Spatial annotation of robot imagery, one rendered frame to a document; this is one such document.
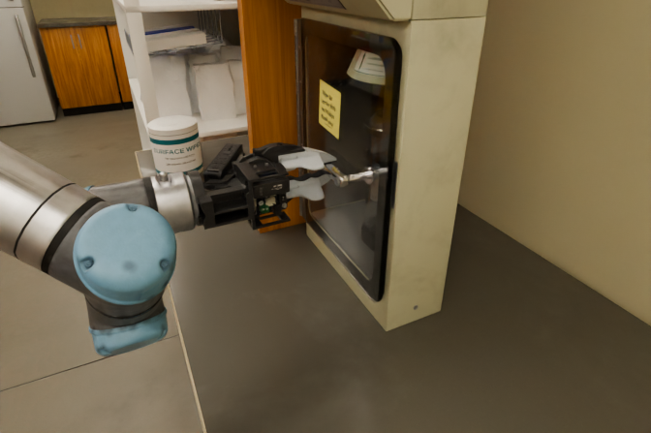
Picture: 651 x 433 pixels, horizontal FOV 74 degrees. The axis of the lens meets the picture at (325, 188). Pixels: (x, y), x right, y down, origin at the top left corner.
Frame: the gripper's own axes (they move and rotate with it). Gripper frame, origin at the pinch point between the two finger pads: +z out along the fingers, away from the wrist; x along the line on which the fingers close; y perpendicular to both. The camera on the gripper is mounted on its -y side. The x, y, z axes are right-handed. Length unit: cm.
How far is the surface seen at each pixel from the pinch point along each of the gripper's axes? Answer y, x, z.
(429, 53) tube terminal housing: 10.9, 17.3, 8.4
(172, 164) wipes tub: -62, -21, -16
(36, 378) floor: -106, -121, -77
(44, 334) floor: -131, -121, -76
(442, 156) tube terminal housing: 11.0, 3.4, 12.4
